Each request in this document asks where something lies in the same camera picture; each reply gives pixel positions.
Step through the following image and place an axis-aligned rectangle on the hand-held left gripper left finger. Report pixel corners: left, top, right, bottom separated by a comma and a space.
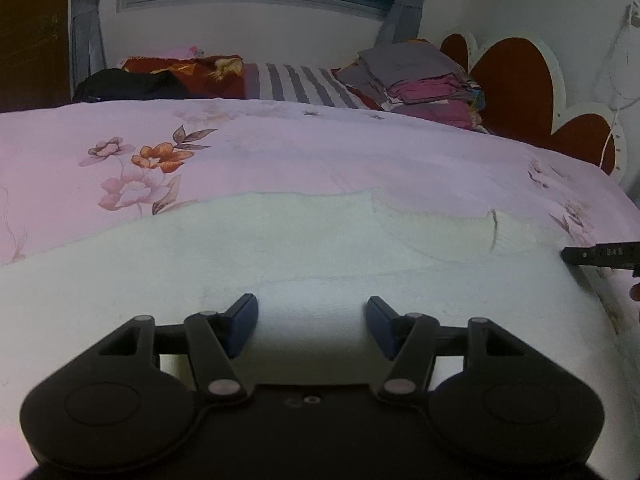
94, 293, 259, 407

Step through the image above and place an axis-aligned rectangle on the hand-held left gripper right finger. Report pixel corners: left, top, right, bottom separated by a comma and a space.
366, 296, 542, 407

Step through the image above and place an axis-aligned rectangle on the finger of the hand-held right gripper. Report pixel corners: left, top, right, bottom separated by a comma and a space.
561, 241, 640, 277

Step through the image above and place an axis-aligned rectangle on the white knitted sweater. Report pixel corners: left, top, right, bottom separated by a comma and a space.
0, 187, 640, 480

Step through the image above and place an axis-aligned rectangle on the stack of folded clothes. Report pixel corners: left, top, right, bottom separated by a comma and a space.
332, 39, 494, 134

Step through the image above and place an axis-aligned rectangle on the pink floral blanket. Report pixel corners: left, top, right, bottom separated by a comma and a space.
0, 97, 640, 341

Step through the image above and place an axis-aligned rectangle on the red and white headboard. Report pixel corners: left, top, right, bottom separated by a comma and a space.
440, 32, 629, 187

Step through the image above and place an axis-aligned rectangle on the grey striped bedsheet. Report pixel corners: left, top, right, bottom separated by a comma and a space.
244, 62, 372, 110

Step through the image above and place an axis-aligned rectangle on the red floral pillow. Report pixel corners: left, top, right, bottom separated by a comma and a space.
120, 55, 247, 100

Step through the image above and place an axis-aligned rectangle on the black bag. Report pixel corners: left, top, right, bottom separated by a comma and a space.
72, 67, 192, 104

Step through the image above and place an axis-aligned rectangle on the small pink cloth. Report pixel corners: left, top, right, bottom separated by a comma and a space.
167, 44, 207, 60

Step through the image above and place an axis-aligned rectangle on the grey curtain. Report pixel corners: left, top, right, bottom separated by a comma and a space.
67, 0, 108, 92
375, 0, 432, 47

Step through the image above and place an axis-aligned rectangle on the brown wooden wardrobe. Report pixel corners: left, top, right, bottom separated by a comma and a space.
0, 0, 71, 113

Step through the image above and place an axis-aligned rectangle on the white charger cable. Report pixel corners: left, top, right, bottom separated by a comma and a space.
597, 2, 640, 167

